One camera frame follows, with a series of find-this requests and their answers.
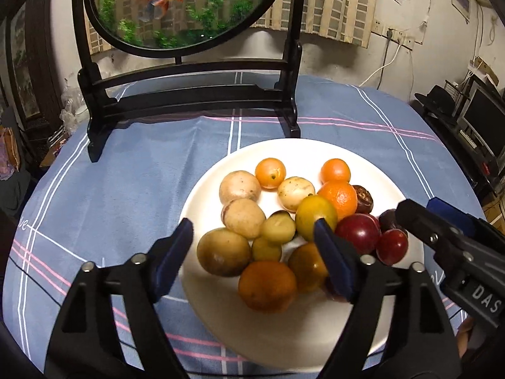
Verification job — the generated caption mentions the large red apple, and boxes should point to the large red apple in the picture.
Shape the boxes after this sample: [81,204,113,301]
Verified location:
[335,213,381,255]

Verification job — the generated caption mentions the white plate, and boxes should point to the white plate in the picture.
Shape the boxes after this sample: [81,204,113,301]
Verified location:
[179,138,426,374]

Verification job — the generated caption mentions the small yellow fruit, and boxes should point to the small yellow fruit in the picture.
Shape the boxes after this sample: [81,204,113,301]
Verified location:
[252,237,282,262]

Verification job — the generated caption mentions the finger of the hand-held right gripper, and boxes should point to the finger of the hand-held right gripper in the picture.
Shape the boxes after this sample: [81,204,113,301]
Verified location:
[427,196,489,238]
[395,199,479,270]

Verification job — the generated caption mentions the clear plastic bags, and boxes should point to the clear plastic bags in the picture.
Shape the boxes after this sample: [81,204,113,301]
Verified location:
[59,83,87,131]

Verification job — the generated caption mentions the computer monitor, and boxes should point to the computer monitor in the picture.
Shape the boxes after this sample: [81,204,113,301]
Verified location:
[460,86,505,156]

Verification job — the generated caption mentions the person's right hand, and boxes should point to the person's right hand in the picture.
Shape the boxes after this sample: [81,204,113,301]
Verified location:
[458,318,476,358]

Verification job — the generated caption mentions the small orange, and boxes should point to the small orange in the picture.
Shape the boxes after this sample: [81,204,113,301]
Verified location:
[320,159,351,185]
[255,158,287,189]

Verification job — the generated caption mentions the large dark mangosteen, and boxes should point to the large dark mangosteen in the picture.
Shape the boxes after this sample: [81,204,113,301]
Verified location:
[379,208,408,234]

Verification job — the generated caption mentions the large olive-tan fruit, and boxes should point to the large olive-tan fruit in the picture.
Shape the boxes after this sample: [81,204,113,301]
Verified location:
[197,228,252,277]

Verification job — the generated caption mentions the blue striped tablecloth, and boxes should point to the blue striped tablecloth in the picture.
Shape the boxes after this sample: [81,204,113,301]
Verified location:
[2,72,488,376]

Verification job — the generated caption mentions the spotted tan round fruit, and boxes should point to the spotted tan round fruit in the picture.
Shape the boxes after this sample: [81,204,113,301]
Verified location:
[277,177,315,212]

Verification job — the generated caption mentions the yellow-green fruit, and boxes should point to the yellow-green fruit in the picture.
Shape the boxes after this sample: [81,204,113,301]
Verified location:
[261,215,296,244]

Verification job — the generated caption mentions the yellow round fruit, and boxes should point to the yellow round fruit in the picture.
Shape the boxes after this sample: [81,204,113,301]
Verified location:
[295,195,338,241]

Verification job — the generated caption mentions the white wall box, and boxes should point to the white wall box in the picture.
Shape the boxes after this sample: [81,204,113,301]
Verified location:
[452,0,471,23]

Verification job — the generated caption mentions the orange-yellow citrus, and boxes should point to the orange-yellow citrus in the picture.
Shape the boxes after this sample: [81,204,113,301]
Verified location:
[288,243,329,293]

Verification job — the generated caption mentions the round goldfish screen black stand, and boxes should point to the round goldfish screen black stand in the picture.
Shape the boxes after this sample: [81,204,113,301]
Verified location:
[72,0,302,163]

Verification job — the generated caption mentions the wooden side table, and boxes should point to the wooden side table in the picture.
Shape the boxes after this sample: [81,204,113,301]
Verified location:
[39,126,75,166]

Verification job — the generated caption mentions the cardboard box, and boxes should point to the cardboard box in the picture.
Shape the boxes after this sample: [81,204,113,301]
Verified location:
[482,195,505,222]

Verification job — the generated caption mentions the black hat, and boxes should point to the black hat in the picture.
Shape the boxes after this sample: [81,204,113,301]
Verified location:
[414,85,458,116]

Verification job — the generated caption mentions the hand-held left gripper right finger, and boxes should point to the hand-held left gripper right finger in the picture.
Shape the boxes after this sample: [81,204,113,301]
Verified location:
[313,218,462,379]

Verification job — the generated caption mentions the white power cable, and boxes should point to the white power cable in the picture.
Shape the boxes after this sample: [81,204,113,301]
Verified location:
[358,39,401,87]

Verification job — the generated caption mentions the small dark brown mangosteen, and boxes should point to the small dark brown mangosteen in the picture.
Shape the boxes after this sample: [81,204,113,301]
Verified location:
[352,185,374,214]

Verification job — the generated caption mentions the beige checked curtain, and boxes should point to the beige checked curtain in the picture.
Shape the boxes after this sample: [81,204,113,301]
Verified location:
[85,0,380,54]

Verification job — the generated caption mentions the dark framed picture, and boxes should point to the dark framed picture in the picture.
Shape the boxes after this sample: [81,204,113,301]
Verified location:
[8,0,54,127]

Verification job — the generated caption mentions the black equipment rack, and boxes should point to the black equipment rack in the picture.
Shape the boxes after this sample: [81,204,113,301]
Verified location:
[412,69,505,198]

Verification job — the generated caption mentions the deep orange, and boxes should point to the deep orange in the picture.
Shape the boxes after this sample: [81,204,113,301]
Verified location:
[239,261,297,312]

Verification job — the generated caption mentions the white wall socket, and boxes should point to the white wall socket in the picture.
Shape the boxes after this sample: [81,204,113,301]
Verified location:
[373,20,426,46]

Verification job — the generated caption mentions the flat beige box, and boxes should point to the flat beige box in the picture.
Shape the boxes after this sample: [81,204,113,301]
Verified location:
[469,57,500,85]

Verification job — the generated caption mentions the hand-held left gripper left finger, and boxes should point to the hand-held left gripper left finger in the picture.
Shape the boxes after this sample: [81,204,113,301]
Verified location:
[44,218,195,379]

